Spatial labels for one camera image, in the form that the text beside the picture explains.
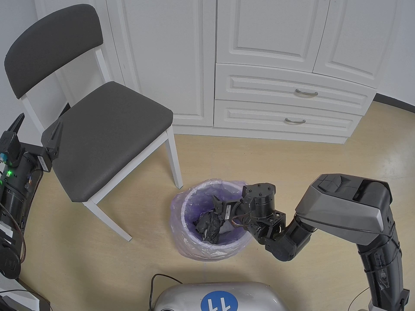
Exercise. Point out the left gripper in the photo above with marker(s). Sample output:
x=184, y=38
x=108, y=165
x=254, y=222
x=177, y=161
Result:
x=35, y=160

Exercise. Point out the purple plastic bag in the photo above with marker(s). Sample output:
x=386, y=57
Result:
x=181, y=238

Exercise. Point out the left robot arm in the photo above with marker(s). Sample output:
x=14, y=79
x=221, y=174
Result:
x=13, y=212

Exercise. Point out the grey and white chair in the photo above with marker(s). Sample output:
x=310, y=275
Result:
x=110, y=134

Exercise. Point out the white wardrobe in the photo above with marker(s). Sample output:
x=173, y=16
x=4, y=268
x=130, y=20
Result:
x=269, y=28

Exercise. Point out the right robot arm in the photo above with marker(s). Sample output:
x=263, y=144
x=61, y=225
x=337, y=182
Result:
x=350, y=206

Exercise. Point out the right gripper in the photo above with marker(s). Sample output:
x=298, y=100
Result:
x=235, y=211

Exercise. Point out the white trash bin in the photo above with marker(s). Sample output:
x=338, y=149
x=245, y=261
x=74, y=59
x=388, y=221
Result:
x=186, y=215

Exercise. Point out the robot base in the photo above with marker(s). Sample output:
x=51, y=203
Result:
x=194, y=296

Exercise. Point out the black plastic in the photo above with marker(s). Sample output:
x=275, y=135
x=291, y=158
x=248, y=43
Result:
x=209, y=227

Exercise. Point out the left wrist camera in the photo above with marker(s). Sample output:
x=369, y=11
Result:
x=9, y=147

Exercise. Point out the white printed wrapper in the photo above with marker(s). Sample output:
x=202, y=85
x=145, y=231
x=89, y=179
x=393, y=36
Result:
x=227, y=229

